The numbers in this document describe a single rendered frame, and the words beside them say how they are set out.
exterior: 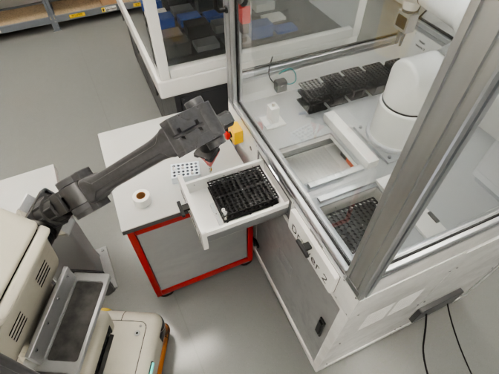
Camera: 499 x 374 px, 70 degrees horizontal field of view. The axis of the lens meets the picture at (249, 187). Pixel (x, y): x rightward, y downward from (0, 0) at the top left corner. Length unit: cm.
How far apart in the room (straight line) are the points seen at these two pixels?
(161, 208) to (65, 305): 60
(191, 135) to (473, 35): 47
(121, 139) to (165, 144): 114
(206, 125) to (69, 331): 62
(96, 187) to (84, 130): 236
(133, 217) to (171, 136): 85
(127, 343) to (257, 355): 64
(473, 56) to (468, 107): 7
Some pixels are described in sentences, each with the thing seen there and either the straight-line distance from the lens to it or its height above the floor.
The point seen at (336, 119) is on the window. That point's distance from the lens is 90.
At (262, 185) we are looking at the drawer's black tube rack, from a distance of 135.
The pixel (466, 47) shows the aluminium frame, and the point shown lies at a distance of 59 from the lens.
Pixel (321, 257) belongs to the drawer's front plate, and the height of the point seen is 92.
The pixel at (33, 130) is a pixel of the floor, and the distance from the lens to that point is 344.
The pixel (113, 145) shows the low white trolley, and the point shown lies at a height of 76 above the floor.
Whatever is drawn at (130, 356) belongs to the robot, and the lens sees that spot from 179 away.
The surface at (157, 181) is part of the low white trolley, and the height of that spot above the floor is 76.
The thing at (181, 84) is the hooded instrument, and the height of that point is 87.
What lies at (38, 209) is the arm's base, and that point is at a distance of 102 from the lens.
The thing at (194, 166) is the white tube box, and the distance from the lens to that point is 158.
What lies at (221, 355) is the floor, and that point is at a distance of 201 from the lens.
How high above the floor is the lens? 194
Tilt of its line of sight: 50 degrees down
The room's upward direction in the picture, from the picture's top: straight up
